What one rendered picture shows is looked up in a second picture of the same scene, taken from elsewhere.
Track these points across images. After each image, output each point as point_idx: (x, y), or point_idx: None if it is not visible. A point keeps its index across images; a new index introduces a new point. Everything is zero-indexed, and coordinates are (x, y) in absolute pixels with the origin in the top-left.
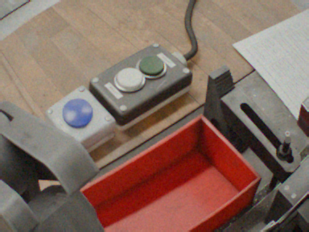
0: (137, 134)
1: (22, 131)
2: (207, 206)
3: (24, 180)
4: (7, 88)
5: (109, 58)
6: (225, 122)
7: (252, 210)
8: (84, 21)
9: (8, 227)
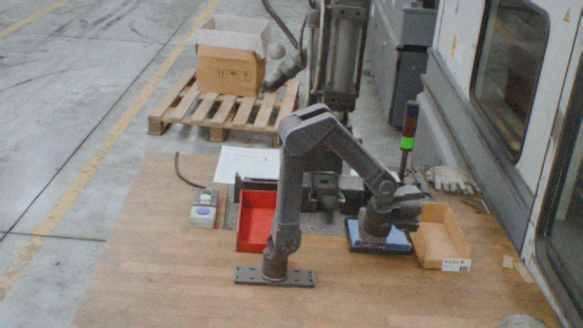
0: (220, 213)
1: (304, 111)
2: (267, 215)
3: None
4: (153, 227)
5: (183, 203)
6: None
7: None
8: (153, 199)
9: (331, 122)
